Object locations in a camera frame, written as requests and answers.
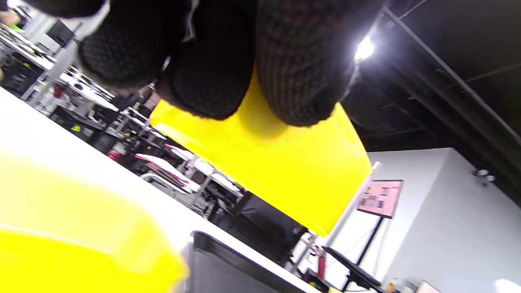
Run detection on person's left hand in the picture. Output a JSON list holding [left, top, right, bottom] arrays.
[[24, 0, 387, 127]]

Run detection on yellow plastic food container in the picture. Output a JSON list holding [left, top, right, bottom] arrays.
[[0, 151, 190, 293], [150, 69, 373, 236]]

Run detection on ceiling lamp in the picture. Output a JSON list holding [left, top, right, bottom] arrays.
[[354, 35, 375, 61]]

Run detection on pink display on stand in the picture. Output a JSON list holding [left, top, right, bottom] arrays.
[[357, 179, 404, 219]]

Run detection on black plastic tray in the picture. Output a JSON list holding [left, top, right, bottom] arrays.
[[190, 230, 322, 293]]

